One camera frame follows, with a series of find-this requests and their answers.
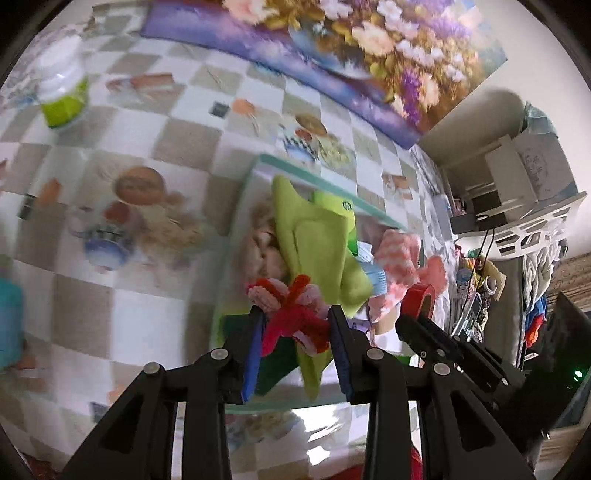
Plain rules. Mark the red pipe cleaner bow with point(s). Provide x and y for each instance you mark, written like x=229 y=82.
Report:
x=295 y=311

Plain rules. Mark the dark green sponge cloth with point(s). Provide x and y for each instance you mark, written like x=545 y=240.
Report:
x=272 y=368

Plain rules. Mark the red tape roll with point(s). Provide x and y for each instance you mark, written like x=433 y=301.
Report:
x=419 y=301

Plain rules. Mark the pink white fuzzy sock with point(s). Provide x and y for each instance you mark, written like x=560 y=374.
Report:
x=398 y=255

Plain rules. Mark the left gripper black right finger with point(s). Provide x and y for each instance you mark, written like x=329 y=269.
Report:
x=486 y=369

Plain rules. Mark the lime green microfiber cloth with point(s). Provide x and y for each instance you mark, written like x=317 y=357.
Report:
x=314 y=242

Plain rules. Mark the pink floral cloth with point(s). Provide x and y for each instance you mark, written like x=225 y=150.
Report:
x=261 y=257

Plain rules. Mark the blue surgical face mask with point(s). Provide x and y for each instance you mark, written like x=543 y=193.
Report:
x=372 y=269

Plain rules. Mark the white openwork shelf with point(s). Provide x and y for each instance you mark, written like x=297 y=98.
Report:
x=520 y=193

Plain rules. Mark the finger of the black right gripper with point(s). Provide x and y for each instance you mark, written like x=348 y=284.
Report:
x=372 y=376

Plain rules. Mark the white teal-rimmed tray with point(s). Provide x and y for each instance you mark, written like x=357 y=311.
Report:
x=315 y=381

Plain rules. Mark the floral painting canvas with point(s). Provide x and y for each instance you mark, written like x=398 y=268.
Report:
x=402 y=66

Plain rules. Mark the teal embossed plastic box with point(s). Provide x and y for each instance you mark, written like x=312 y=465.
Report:
x=11 y=323

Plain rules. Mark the white supplement bottle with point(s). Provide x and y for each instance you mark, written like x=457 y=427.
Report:
x=62 y=81

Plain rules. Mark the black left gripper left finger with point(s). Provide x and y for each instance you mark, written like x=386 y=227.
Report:
x=225 y=376

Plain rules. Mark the checkered floral tablecloth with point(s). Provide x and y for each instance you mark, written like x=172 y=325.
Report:
x=117 y=228

